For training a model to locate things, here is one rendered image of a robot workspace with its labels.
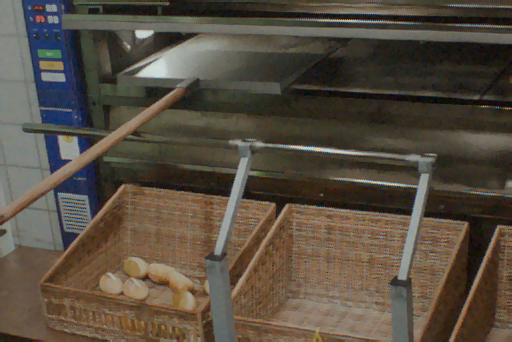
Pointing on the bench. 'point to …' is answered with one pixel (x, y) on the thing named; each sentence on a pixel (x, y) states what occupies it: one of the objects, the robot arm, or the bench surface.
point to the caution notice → (68, 147)
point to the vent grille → (74, 212)
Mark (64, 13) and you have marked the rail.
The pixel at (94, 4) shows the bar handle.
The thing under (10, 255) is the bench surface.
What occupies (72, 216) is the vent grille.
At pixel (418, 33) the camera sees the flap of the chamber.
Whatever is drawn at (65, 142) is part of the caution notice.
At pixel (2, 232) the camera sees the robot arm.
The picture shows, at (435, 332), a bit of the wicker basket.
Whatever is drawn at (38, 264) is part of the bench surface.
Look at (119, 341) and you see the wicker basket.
